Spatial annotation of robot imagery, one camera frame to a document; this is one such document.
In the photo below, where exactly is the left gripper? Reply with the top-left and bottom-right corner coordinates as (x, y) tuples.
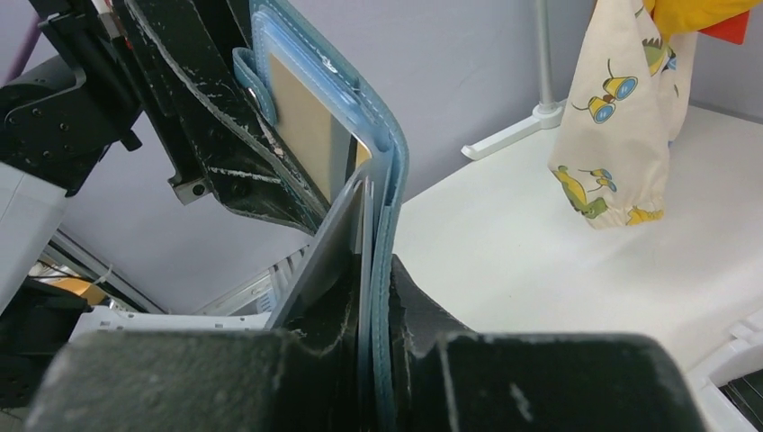
(1, 1), (328, 234)

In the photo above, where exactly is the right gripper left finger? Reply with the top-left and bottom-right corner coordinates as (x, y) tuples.
(24, 263), (360, 431)

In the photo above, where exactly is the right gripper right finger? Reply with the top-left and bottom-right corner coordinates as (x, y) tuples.
(390, 258), (705, 431)

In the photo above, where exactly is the blue card holder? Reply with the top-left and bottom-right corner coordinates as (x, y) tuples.
(233, 1), (408, 431)

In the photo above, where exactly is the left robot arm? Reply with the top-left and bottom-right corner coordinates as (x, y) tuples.
(1, 1), (328, 354)

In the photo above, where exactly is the white plastic bin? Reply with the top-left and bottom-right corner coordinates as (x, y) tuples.
(687, 324), (762, 432)

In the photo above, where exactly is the cream patterned cloth bag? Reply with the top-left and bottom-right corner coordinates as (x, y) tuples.
(548, 1), (696, 230)

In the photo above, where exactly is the yellow cloth bag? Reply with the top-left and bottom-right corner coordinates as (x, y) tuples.
(642, 0), (762, 45)

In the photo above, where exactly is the left white stand post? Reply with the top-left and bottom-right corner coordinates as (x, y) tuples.
(461, 0), (564, 161)

